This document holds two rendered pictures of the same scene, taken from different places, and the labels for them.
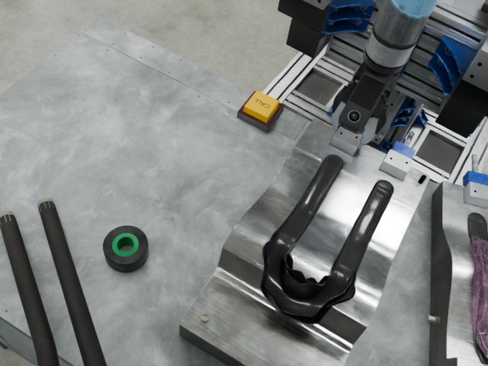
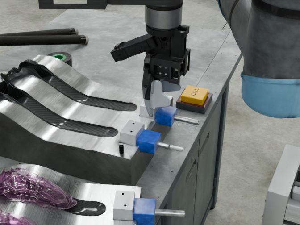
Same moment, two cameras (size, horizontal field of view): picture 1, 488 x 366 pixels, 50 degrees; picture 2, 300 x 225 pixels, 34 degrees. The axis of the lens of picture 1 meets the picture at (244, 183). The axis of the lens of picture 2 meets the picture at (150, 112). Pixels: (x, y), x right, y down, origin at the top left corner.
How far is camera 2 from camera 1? 134 cm
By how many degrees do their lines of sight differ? 63
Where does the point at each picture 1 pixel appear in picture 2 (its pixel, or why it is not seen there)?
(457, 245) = (58, 179)
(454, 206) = (110, 192)
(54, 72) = not seen: hidden behind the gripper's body
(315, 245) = (41, 89)
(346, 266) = (26, 102)
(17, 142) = (128, 29)
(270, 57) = not seen: outside the picture
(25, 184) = (100, 35)
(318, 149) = (139, 99)
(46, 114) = not seen: hidden behind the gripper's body
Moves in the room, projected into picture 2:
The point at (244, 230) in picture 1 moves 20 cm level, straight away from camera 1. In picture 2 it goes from (48, 59) to (126, 61)
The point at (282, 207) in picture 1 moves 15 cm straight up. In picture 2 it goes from (80, 86) to (75, 30)
